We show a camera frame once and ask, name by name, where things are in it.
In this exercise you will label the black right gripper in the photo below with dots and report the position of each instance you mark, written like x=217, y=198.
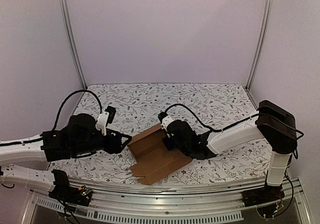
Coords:
x=169, y=143

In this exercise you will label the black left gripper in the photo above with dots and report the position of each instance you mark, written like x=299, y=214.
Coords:
x=116, y=148

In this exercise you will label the brown cardboard box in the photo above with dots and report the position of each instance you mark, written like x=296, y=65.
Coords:
x=153, y=161

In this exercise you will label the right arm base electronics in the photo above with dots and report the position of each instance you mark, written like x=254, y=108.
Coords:
x=268, y=199

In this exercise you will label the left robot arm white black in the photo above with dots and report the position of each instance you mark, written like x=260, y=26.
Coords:
x=83, y=137

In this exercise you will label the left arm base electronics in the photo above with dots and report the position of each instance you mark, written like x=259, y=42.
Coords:
x=65, y=193

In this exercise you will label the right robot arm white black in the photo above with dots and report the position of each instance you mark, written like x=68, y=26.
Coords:
x=270, y=122

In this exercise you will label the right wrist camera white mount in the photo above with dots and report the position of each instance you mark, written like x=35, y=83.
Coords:
x=165, y=120

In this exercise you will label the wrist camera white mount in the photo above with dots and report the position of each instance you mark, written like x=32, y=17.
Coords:
x=105, y=117
x=165, y=120

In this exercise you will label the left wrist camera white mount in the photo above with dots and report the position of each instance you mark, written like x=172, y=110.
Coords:
x=105, y=117

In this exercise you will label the aluminium front rail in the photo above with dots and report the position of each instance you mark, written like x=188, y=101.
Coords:
x=216, y=203

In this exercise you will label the left aluminium frame post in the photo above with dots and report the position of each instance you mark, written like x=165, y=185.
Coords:
x=72, y=43

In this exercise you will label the aluminium frame post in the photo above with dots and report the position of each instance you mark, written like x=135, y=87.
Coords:
x=260, y=44
x=72, y=43

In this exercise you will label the right aluminium frame post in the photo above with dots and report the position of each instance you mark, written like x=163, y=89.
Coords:
x=260, y=44

